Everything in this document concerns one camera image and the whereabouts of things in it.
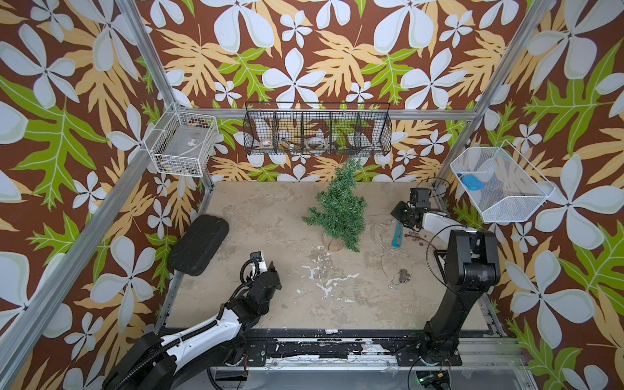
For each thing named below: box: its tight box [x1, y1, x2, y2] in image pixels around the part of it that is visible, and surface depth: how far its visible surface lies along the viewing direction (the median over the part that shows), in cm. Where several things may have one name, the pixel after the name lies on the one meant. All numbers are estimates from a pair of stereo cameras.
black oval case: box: [168, 214, 230, 277], surface depth 95 cm
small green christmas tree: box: [302, 157, 368, 253], surface depth 81 cm
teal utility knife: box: [391, 221, 403, 248], surface depth 103 cm
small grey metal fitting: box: [398, 268, 412, 284], surface depth 90 cm
